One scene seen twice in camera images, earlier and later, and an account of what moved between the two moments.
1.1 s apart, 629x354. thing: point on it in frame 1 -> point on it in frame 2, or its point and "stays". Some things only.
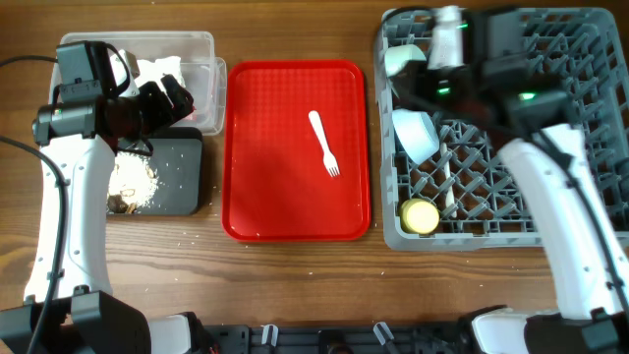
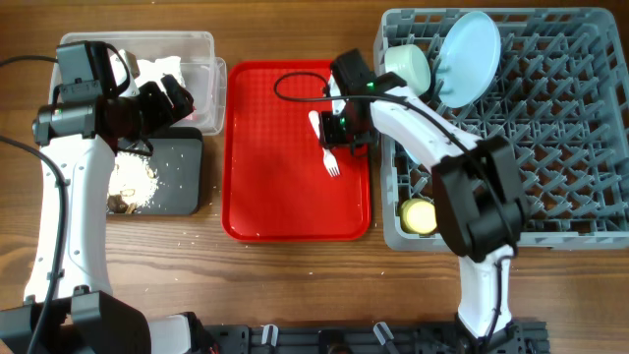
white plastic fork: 328,158 stays
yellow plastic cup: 418,216 stays
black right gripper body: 446,91 -> 341,131
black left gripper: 179,96 stays
